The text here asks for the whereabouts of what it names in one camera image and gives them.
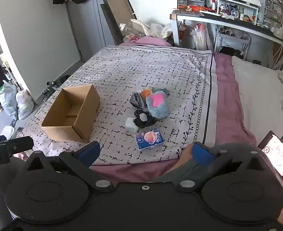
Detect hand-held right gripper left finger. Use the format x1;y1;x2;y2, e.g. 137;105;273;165
26;141;114;193

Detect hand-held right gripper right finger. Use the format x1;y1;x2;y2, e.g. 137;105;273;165
177;142;265;192

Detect brown cardboard box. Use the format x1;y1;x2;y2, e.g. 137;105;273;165
41;84;101;143

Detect clear plastic packet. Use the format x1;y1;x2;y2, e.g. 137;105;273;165
125;117;138;131

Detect blue tissue pack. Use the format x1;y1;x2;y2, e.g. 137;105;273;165
134;128;165;151

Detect grey plush toy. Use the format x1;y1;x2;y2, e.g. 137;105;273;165
146;93;170;119

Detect black lace cloth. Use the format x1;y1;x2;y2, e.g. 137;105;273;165
134;110;156;128

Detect dark foil packet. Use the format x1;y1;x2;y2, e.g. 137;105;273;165
129;92;147;110

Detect white floor container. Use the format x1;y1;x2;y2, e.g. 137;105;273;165
0;126;16;140

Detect white and green plastic bag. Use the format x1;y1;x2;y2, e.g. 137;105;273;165
0;80;19;120

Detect white plastic bag with red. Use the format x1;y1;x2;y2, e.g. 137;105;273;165
16;89;34;120

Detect pink bed sheet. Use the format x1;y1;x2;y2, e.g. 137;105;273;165
88;36;257;183

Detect pair of patterned shoes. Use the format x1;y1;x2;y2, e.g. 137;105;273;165
42;80;60;97

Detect smartphone with lit screen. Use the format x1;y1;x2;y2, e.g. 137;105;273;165
257;131;283;177

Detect white duvet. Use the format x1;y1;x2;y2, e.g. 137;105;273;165
232;56;283;147

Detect white black-printed blanket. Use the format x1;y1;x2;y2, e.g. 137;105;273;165
20;45;215;166

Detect plastic bag with red print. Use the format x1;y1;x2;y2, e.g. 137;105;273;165
192;23;213;51

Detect grey door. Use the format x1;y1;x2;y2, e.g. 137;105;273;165
67;0;119;63

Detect clear plastic bottle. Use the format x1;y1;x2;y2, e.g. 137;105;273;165
119;23;133;38

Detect pile of white plastic bags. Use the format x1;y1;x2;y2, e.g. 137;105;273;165
130;19;173;44

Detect white desk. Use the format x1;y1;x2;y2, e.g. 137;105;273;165
170;10;283;47

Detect red packets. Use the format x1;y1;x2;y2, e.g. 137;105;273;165
177;4;216;13

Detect brown folded board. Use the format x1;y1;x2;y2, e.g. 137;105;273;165
100;0;138;46

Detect white monitor riser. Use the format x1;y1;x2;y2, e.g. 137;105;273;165
216;0;263;25

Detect tall clear drawer organizer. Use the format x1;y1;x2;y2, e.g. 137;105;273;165
264;0;283;25

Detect white wire rack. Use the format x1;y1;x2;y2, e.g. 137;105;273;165
215;26;251;60

